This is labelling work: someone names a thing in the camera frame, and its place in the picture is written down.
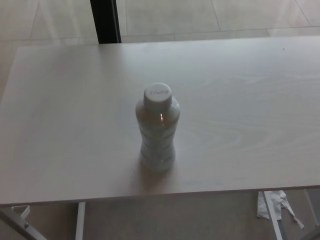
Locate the white table leg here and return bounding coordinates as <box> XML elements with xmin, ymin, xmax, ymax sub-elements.
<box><xmin>74</xmin><ymin>201</ymin><xmax>87</xmax><ymax>240</ymax></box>

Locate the black vertical pillar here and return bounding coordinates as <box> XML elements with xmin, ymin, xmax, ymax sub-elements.
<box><xmin>90</xmin><ymin>0</ymin><xmax>123</xmax><ymax>45</ymax></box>

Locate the white table leg frame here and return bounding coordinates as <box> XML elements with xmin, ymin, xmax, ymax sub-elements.
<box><xmin>262</xmin><ymin>191</ymin><xmax>285</xmax><ymax>240</ymax></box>

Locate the torn white paper scrap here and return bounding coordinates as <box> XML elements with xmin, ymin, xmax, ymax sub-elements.
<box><xmin>256</xmin><ymin>190</ymin><xmax>306</xmax><ymax>230</ymax></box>

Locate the white plastic bottle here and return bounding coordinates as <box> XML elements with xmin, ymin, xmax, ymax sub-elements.
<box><xmin>135</xmin><ymin>83</ymin><xmax>181</xmax><ymax>172</ymax></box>

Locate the white metal bracket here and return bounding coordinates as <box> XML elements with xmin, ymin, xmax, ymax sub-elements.
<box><xmin>10</xmin><ymin>204</ymin><xmax>31</xmax><ymax>222</ymax></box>

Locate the grey metal bar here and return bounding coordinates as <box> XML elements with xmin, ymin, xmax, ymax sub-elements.
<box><xmin>0</xmin><ymin>208</ymin><xmax>48</xmax><ymax>240</ymax></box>

